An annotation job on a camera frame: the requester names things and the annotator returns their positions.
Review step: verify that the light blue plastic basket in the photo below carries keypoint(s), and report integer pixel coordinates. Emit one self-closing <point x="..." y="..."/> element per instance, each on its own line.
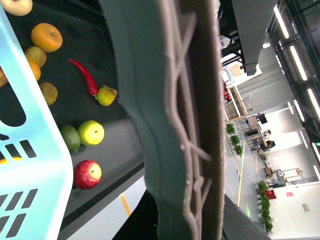
<point x="37" y="178"/>

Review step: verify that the small yellow pear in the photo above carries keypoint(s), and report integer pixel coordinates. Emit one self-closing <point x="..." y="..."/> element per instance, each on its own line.
<point x="106" y="95"/>

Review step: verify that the grey basket handle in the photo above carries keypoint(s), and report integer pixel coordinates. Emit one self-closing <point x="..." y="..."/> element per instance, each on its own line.
<point x="169" y="81"/>

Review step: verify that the black fruit display shelf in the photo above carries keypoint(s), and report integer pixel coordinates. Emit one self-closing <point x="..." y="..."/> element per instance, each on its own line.
<point x="98" y="213"/>

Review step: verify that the beige pear top left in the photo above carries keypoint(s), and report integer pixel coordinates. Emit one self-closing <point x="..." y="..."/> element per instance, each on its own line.
<point x="17" y="8"/>

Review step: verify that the red chili pepper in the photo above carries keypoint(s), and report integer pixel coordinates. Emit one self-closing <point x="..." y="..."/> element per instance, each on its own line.
<point x="89" y="81"/>

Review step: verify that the orange fruit top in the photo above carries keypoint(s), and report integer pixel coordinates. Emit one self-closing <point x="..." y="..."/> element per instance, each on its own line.
<point x="46" y="37"/>

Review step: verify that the green lime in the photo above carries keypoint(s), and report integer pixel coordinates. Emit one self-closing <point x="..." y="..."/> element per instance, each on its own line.
<point x="71" y="137"/>

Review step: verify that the brownish yellow fruit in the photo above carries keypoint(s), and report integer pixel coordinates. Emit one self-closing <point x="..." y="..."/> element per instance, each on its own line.
<point x="37" y="54"/>

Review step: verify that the yellow-green apple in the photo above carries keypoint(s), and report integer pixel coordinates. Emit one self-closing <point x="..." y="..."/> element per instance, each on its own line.
<point x="91" y="133"/>

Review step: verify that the dull yellow small fruit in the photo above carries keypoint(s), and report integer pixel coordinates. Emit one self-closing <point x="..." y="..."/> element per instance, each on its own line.
<point x="49" y="92"/>

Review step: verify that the red apple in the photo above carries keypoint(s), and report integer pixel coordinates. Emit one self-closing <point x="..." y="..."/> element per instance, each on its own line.
<point x="86" y="174"/>

